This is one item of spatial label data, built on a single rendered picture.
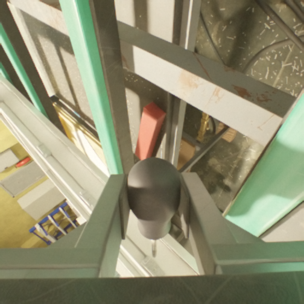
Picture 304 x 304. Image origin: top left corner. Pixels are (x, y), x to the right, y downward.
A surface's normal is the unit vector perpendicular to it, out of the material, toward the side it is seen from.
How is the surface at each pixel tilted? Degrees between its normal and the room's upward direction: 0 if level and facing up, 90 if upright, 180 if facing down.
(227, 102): 0
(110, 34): 90
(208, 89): 0
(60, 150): 90
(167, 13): 0
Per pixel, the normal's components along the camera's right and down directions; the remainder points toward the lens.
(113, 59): 0.72, 0.54
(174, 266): -0.01, -0.62
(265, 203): -0.70, 0.57
